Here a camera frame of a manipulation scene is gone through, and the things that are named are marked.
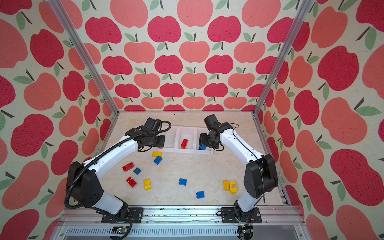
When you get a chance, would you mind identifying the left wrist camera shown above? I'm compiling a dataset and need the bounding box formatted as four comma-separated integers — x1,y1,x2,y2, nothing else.
144,118,162,132

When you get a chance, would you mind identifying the yellow square brick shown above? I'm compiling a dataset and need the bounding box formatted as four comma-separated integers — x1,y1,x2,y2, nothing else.
223,181,230,191

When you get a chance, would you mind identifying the small blue brick left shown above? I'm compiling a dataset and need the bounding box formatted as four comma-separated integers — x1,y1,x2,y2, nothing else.
134,168,141,175

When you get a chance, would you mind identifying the left aluminium corner post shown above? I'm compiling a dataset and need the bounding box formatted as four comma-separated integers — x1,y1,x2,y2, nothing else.
48,1,120,118

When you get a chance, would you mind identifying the yellow curved brick upper left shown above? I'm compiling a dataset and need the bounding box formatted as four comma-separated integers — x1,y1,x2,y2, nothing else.
152,151,163,158

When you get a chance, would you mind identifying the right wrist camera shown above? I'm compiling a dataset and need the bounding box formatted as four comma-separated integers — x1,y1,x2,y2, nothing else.
204,115,221,131

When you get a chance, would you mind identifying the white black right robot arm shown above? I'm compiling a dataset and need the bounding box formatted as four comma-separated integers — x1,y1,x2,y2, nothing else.
199,118,279,213

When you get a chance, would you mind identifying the aluminium front rail frame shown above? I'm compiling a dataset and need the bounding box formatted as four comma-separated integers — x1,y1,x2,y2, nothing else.
48,206,311,240

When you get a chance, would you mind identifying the white bin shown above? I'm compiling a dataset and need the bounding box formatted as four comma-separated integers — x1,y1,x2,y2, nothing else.
176,127,197,154
158,126,178,153
193,128,214,155

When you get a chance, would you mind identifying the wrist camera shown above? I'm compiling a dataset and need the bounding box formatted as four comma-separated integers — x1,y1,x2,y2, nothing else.
204,115,221,131
144,118,162,132

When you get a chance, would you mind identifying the black corrugated left cable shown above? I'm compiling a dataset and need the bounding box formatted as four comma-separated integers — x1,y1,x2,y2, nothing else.
64,119,172,240

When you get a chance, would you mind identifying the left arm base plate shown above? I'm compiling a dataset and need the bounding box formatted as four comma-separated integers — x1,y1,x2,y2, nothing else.
101,207,144,224

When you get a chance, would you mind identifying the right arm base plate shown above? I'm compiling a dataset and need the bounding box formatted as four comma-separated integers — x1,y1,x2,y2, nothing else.
217,208,263,224

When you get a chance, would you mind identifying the yellow curved brick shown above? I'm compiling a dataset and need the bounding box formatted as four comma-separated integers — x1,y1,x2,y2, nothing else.
152,151,163,158
144,179,152,191

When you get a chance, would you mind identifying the yellow curved brick lower left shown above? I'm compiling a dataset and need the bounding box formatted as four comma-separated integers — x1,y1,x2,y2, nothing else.
144,179,152,191

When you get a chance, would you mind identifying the aluminium corner post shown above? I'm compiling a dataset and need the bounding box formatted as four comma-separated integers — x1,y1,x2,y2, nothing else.
48,1,120,118
252,0,315,119

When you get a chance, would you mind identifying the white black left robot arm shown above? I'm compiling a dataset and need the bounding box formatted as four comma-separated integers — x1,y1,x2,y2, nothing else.
64,120,172,221

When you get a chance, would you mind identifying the red brick under left arm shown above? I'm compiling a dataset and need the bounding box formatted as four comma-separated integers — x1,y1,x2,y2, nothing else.
123,162,135,172

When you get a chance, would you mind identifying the right aluminium corner post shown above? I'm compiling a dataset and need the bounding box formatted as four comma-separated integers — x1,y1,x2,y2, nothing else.
252,0,315,119

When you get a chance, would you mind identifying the yellow round printed brick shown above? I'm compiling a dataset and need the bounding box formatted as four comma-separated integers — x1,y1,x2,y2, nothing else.
230,181,239,195

